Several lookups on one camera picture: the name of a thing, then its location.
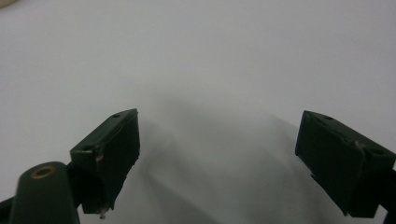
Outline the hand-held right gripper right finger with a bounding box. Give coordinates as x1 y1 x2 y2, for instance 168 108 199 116
294 109 396 218

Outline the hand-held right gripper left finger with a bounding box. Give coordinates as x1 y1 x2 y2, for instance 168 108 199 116
69 107 141 219

